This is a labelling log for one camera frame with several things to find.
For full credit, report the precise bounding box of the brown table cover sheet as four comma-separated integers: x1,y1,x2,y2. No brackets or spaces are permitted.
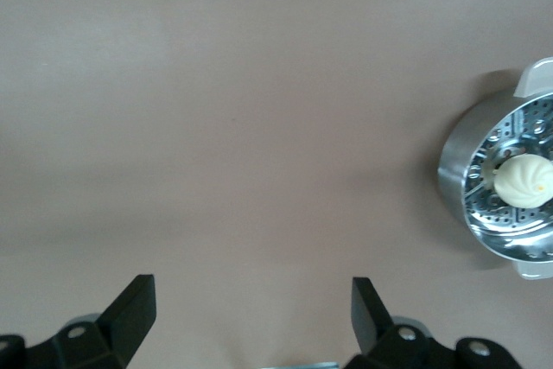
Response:
0,0,553,369

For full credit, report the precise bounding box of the white steamed bun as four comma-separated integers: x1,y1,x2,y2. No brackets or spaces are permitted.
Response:
492,155,553,209

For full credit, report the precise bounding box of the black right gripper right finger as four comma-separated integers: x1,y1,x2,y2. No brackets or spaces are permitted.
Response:
345,276,526,369

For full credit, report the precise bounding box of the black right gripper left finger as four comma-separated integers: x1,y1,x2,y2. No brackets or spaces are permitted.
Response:
0,273,156,369

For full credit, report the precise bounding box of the steel steamer basket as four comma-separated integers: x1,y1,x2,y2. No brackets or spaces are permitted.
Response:
436,56,553,280

